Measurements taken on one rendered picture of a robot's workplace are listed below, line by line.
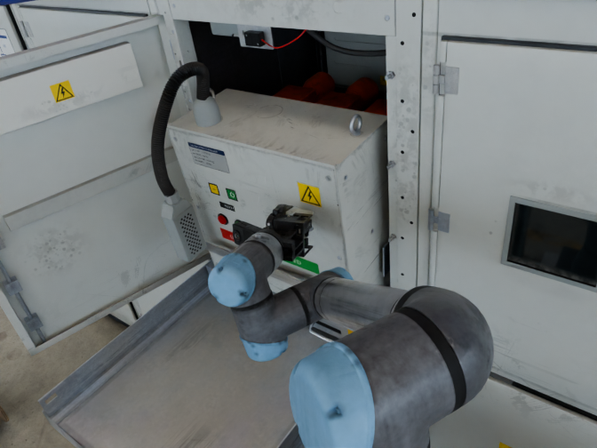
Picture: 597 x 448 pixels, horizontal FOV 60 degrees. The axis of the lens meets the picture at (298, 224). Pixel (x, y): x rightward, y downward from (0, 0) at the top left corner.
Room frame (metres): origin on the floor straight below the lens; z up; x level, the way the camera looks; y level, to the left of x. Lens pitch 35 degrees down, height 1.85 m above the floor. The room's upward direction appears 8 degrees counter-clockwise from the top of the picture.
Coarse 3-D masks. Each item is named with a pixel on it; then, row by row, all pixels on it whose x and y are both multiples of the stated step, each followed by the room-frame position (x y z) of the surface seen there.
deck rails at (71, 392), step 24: (192, 288) 1.17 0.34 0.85; (168, 312) 1.10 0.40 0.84; (120, 336) 0.98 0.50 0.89; (144, 336) 1.03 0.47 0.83; (96, 360) 0.92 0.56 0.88; (120, 360) 0.95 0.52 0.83; (72, 384) 0.86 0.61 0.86; (96, 384) 0.89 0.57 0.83; (48, 408) 0.81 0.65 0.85; (72, 408) 0.82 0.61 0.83
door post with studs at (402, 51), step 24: (408, 0) 0.92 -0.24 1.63; (408, 24) 0.92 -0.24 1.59; (408, 48) 0.92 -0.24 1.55; (408, 72) 0.92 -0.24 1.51; (408, 96) 0.92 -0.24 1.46; (408, 120) 0.92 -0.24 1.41; (408, 144) 0.92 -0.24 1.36; (408, 168) 0.92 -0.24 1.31; (408, 192) 0.92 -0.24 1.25; (408, 216) 0.92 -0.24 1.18; (408, 240) 0.92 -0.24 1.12; (408, 264) 0.92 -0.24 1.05; (408, 288) 0.92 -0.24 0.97
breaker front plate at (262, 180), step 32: (192, 160) 1.15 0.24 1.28; (256, 160) 1.01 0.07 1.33; (288, 160) 0.94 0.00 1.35; (192, 192) 1.19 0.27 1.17; (224, 192) 1.10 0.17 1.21; (256, 192) 1.03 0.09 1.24; (288, 192) 0.96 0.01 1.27; (320, 192) 0.90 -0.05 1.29; (256, 224) 1.05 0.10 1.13; (320, 224) 0.91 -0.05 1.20; (320, 256) 0.93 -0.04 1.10
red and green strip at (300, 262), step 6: (222, 228) 1.14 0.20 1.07; (222, 234) 1.14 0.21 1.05; (228, 234) 1.13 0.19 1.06; (234, 240) 1.12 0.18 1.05; (300, 258) 0.97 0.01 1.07; (294, 264) 0.99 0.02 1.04; (300, 264) 0.97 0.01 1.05; (306, 264) 0.96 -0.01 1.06; (312, 264) 0.95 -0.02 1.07; (312, 270) 0.95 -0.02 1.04; (318, 270) 0.94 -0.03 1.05
